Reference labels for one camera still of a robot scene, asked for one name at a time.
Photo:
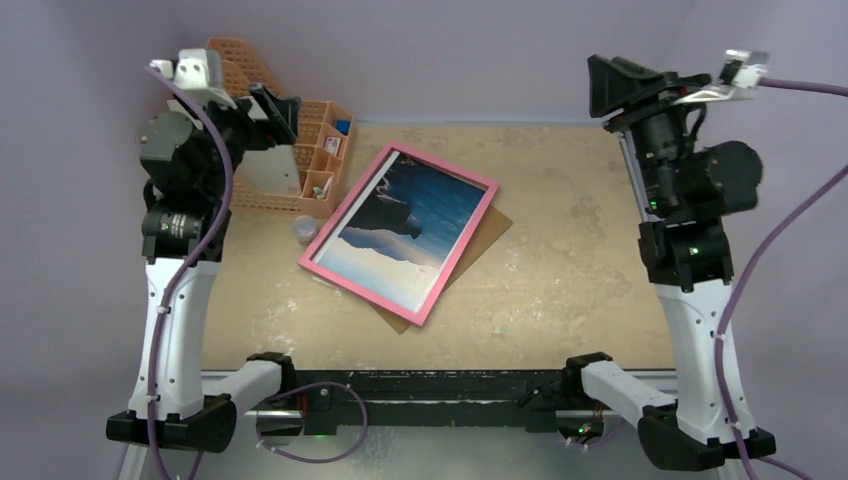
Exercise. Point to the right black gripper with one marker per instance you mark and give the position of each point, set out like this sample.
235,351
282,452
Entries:
648,104

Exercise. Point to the grey board in organizer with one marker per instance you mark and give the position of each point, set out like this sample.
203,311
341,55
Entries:
273,171

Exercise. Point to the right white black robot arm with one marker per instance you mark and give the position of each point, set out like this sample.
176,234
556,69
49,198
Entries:
683,193

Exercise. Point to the orange plastic desk organizer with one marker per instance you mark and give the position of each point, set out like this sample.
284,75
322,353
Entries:
242,65

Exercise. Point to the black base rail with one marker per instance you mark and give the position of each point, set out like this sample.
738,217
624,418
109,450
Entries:
536,401

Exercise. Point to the brown cardboard backing board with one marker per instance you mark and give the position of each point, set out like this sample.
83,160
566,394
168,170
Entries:
492,226

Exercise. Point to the green white small items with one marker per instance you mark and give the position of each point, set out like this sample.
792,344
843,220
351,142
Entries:
321,190

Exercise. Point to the red white small box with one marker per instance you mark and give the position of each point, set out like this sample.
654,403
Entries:
333,145

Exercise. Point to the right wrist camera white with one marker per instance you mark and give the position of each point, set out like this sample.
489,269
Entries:
738,79

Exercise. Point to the blue mountain photo print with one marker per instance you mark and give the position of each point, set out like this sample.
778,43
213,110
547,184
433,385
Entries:
397,225

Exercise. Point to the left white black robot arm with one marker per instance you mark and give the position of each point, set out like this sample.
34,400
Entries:
190,156

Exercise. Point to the blue item in organizer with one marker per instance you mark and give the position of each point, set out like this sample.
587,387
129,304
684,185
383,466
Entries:
343,126

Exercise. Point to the pink wooden photo frame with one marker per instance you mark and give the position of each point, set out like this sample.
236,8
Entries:
487,199

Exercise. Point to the small clear round jar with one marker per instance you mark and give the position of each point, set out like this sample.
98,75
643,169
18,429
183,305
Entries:
305,229

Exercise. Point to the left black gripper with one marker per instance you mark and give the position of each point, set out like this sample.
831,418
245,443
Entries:
263,134

